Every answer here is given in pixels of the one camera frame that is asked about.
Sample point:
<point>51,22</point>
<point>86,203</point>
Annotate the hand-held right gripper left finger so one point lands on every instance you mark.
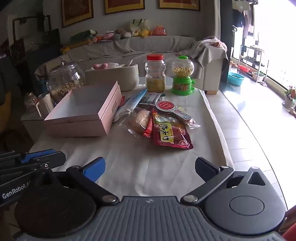
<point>94,170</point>

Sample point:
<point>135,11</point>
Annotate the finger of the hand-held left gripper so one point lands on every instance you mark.
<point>57,161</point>
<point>39,155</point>

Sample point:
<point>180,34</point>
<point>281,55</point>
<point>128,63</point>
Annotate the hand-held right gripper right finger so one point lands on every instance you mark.
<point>205,169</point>

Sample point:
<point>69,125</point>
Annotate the pink cardboard box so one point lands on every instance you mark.
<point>76,125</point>

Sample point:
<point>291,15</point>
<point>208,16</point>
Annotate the large red snack packet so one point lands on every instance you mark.
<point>171,134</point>

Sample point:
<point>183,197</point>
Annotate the clear bun packet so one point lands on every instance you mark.
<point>138,120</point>

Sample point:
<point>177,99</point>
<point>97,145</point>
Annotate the small red stick packet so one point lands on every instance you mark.
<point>148,129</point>

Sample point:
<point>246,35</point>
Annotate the blue white snack packet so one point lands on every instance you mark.
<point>129,105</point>

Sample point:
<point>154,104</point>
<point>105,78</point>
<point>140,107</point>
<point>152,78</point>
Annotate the green white snack packet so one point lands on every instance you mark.
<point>151,98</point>

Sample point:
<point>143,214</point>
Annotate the white side table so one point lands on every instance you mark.
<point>32,127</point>

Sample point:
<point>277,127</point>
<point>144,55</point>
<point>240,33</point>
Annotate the white tablecloth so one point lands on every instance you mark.
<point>138,166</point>

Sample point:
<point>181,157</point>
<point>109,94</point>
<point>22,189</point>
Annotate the white mug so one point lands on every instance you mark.
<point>45,104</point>

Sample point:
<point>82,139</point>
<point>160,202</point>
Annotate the small glass jar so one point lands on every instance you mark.
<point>30,103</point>

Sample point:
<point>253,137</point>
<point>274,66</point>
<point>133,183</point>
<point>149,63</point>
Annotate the blue thermos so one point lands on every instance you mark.
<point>43,85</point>

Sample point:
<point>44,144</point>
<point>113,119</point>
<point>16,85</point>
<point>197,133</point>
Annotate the glass jar with nuts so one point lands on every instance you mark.
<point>62,81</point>

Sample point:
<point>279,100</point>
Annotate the green candy dispenser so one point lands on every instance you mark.
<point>182,83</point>

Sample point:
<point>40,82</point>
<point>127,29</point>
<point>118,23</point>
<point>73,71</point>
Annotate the blue basin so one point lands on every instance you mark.
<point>235,79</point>

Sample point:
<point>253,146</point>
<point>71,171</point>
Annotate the large beige tub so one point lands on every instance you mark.
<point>120,77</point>

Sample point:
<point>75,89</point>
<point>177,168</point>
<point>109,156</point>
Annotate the pink egg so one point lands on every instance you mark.
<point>104,66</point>
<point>96,66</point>

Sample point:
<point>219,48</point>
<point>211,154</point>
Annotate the plastic jar red lid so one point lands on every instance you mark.
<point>155,76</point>

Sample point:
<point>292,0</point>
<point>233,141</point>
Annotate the small green potted plant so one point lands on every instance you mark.
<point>259,76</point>

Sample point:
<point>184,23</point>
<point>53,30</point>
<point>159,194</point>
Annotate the red basin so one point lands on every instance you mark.
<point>244,68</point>

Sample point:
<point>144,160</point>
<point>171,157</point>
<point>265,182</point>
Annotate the flowering potted plant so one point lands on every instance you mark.
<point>290,98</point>

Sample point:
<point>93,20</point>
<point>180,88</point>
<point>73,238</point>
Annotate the pink plastic stick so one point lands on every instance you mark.
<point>130,63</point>

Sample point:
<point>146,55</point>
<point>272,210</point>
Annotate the long yellow plush toy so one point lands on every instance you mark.
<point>76,45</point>

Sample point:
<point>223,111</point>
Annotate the metal shoe rack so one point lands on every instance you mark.
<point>254,60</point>

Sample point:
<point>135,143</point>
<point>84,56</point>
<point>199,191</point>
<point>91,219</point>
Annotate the pink white blanket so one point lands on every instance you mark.
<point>212,42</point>

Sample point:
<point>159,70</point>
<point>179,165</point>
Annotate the green plush toy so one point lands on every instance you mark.
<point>83,35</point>

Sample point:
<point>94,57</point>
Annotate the grey covered sofa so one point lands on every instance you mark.
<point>161,44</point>

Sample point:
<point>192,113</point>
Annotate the pink plush toy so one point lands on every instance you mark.
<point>105,37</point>

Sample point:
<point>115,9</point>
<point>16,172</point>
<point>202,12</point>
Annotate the grey plush toy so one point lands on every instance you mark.
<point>122,33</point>

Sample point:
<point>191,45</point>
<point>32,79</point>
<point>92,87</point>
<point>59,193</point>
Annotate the yellow duck plush toy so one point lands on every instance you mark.
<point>142,33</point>

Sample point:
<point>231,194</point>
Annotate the orange plush toy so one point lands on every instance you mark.
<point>158,30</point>

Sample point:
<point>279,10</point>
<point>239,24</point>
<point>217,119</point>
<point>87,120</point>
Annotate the framed red picture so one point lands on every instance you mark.
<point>77,11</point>
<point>179,4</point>
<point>124,5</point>

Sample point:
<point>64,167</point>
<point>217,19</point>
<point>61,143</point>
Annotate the white tote bag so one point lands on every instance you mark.
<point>138,24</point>

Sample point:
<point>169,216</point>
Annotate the hanging clothes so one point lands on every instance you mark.
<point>240,18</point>

